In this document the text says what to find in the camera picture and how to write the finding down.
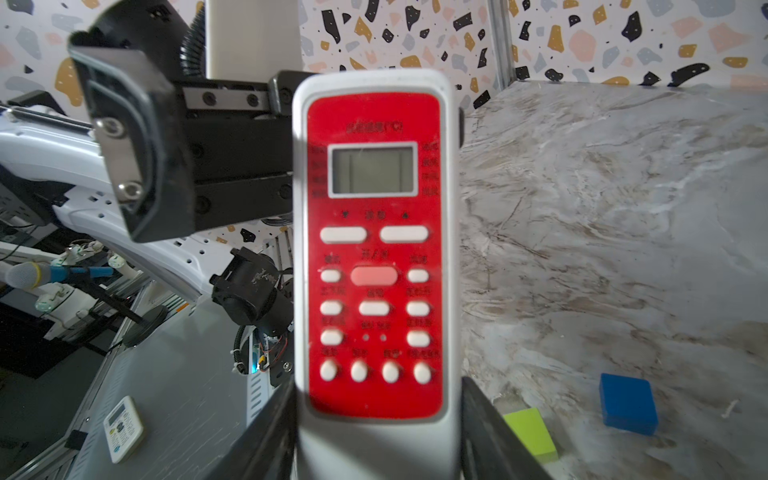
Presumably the aluminium corner post right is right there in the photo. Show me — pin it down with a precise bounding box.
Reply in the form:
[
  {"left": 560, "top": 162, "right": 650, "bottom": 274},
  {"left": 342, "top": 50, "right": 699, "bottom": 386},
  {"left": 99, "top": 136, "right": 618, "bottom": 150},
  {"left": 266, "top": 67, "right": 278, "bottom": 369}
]
[{"left": 487, "top": 0, "right": 516, "bottom": 90}]

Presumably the green cube block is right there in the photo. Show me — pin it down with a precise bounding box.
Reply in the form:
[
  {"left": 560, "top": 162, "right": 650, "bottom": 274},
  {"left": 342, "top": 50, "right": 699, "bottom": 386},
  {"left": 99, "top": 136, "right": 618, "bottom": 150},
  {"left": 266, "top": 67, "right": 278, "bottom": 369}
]
[{"left": 503, "top": 408, "right": 559, "bottom": 464}]

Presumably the small white spare remote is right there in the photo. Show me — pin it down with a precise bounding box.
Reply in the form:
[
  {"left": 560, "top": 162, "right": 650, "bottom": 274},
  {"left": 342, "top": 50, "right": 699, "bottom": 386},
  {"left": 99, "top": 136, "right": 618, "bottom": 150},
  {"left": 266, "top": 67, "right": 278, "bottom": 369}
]
[{"left": 103, "top": 396, "right": 145, "bottom": 464}]

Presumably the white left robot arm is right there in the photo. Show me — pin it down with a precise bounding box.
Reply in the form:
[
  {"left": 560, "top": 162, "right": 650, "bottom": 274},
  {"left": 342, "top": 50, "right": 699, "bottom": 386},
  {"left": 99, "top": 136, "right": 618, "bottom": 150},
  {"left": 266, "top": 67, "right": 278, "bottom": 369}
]
[{"left": 1, "top": 1, "right": 308, "bottom": 298}]

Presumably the black external camera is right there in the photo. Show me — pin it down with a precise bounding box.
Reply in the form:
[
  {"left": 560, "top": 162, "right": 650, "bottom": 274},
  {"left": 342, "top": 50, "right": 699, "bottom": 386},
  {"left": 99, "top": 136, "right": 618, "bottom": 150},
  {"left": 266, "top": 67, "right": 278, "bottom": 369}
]
[{"left": 209, "top": 245, "right": 295, "bottom": 388}]

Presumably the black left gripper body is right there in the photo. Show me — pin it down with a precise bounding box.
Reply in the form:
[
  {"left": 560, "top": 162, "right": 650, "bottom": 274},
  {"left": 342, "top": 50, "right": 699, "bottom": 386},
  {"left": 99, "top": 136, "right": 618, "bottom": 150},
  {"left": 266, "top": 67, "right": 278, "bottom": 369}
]
[{"left": 68, "top": 1, "right": 305, "bottom": 243}]

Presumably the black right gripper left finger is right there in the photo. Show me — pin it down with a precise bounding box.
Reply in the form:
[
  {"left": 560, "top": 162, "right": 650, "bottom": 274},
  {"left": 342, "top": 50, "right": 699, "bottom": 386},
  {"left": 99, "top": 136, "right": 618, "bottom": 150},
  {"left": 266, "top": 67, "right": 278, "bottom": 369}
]
[{"left": 206, "top": 383, "right": 297, "bottom": 480}]

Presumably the white red remote control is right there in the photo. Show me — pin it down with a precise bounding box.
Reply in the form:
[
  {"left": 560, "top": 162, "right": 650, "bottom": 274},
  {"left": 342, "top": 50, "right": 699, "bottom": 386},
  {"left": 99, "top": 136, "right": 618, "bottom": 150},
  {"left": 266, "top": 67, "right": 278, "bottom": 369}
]
[{"left": 292, "top": 69, "right": 462, "bottom": 479}]

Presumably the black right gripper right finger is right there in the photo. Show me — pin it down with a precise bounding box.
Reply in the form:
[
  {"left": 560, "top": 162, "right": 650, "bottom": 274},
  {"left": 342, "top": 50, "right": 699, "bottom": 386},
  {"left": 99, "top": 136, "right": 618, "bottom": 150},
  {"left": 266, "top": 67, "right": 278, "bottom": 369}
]
[{"left": 460, "top": 376, "right": 552, "bottom": 480}]

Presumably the blue cube block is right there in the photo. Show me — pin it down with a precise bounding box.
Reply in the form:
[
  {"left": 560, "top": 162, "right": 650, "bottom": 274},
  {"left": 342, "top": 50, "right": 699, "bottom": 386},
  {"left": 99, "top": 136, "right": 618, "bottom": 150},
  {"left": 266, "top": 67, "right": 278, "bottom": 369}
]
[{"left": 599, "top": 373, "right": 659, "bottom": 436}]

